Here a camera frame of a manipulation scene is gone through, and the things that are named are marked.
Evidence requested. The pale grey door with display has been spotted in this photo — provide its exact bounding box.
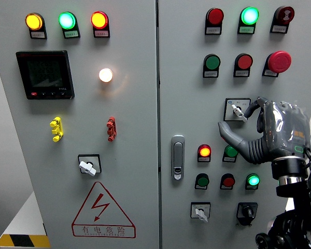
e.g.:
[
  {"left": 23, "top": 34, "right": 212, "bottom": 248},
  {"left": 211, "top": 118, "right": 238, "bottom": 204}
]
[{"left": 0, "top": 0, "right": 161, "bottom": 249}]

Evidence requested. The unlit red round lamp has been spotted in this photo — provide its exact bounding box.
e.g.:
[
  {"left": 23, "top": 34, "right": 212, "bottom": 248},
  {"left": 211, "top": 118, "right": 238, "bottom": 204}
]
[{"left": 204, "top": 7, "right": 225, "bottom": 36}]

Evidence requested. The lit red round lamp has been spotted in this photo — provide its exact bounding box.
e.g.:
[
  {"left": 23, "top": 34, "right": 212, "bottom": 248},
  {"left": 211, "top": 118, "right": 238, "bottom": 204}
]
[
  {"left": 90, "top": 10, "right": 110, "bottom": 38},
  {"left": 196, "top": 144, "right": 212, "bottom": 163}
]

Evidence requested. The dark red buzzer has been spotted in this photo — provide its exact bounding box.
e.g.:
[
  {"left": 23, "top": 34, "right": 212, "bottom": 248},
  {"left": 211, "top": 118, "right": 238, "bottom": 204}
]
[{"left": 269, "top": 5, "right": 295, "bottom": 34}]

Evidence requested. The unlit green round lamp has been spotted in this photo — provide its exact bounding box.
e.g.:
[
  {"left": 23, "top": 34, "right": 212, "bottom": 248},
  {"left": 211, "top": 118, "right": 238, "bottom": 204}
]
[{"left": 222, "top": 144, "right": 239, "bottom": 163}]

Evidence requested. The lit green round lamp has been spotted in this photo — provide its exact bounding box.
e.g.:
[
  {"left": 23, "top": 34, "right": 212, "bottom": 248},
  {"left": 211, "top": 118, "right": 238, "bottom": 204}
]
[
  {"left": 58, "top": 11, "right": 81, "bottom": 39},
  {"left": 237, "top": 6, "right": 260, "bottom": 35}
]

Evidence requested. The red warning triangle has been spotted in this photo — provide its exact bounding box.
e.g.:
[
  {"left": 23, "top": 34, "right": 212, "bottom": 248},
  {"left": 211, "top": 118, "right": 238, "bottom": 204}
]
[{"left": 71, "top": 181, "right": 137, "bottom": 239}]

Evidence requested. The white lamp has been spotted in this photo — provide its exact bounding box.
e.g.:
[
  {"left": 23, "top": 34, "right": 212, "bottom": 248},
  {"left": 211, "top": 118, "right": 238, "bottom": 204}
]
[{"left": 98, "top": 67, "right": 114, "bottom": 83}]

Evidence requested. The pale grey door with lock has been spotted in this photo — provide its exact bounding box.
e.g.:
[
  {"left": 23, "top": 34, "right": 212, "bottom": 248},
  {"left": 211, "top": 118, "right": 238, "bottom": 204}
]
[{"left": 157, "top": 0, "right": 311, "bottom": 249}]

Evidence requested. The large white-handle turn switch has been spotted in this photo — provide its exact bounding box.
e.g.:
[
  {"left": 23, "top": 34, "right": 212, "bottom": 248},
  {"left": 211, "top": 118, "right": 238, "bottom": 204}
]
[{"left": 223, "top": 98, "right": 251, "bottom": 123}]

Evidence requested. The black display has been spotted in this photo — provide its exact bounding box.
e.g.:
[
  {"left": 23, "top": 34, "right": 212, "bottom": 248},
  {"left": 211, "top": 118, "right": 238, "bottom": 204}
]
[{"left": 15, "top": 50, "right": 75, "bottom": 100}]

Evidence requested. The black yellow striped tape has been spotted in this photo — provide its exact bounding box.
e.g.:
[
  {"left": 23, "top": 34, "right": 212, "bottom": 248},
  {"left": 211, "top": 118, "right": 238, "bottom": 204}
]
[{"left": 0, "top": 233, "right": 51, "bottom": 248}]

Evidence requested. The small white-handle turn switch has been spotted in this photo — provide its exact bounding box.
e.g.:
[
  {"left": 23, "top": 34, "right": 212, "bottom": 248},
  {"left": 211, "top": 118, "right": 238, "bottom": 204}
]
[{"left": 190, "top": 202, "right": 211, "bottom": 224}]

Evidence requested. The white-handle turn switch plain plate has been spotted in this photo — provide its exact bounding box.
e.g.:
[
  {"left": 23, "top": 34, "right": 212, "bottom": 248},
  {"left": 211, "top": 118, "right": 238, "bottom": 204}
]
[{"left": 77, "top": 154, "right": 103, "bottom": 177}]

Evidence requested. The small green push button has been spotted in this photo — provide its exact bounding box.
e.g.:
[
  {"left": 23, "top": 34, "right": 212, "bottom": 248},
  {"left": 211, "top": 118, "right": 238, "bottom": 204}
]
[{"left": 194, "top": 173, "right": 210, "bottom": 190}]

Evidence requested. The small yellow handle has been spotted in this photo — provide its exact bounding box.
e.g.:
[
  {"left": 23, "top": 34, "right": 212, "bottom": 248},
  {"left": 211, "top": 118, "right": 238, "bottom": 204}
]
[{"left": 49, "top": 116, "right": 64, "bottom": 143}]

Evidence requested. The yellow round lamp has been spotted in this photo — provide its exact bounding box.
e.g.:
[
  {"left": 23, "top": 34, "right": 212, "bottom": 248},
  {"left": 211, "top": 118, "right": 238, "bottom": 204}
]
[{"left": 24, "top": 12, "right": 48, "bottom": 40}]

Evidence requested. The small lit green button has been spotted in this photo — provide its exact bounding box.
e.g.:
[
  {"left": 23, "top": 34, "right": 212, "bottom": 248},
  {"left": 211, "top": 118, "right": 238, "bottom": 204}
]
[{"left": 245, "top": 173, "right": 261, "bottom": 190}]

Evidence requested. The silver door lock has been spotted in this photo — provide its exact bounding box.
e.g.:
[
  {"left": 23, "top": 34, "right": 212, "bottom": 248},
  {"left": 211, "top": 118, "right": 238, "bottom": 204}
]
[{"left": 171, "top": 134, "right": 186, "bottom": 181}]

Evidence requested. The black-handle turn switch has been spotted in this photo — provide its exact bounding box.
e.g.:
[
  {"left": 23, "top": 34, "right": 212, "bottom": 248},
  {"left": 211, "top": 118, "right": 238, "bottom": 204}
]
[{"left": 235, "top": 202, "right": 259, "bottom": 227}]

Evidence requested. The small red handle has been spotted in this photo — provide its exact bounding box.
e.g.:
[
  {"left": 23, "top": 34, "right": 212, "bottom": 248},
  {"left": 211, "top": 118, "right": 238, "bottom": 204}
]
[{"left": 106, "top": 116, "right": 117, "bottom": 142}]

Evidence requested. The small red push button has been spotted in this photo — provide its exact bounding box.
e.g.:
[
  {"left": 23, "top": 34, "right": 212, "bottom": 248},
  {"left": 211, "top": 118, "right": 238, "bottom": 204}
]
[{"left": 219, "top": 173, "right": 236, "bottom": 190}]

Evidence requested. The large red stop button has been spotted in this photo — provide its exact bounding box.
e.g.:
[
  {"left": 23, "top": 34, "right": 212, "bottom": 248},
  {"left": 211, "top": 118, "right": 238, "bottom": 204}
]
[{"left": 261, "top": 50, "right": 292, "bottom": 78}]

